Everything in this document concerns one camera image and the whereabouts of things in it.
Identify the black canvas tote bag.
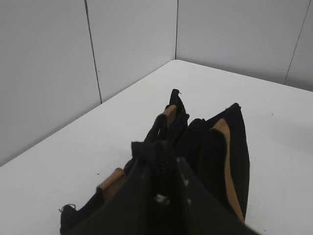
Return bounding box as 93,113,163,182
60,89,250,235

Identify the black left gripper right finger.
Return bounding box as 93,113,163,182
175,158,257,235

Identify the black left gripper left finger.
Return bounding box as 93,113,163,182
65,156,161,235

